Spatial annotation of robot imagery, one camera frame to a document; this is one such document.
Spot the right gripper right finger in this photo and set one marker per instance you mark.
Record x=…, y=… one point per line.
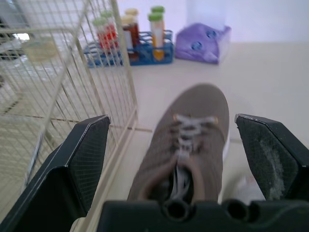
x=272, y=154

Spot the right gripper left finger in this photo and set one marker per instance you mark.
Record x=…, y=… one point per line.
x=72, y=169

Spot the large brown lace-up shoe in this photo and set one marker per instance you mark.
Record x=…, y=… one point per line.
x=190, y=142

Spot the purple tissue pack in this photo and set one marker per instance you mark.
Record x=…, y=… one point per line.
x=202, y=43

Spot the green-capped tube with red liquid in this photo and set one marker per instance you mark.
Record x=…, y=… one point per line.
x=102, y=36
x=111, y=29

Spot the blue tube rack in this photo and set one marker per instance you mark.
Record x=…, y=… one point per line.
x=144, y=52

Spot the cream-capped tube with brown liquid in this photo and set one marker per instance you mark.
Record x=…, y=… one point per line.
x=134, y=24
x=129, y=36

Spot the green-capped tube with orange liquid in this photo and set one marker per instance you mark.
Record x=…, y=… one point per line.
x=161, y=17
x=157, y=36

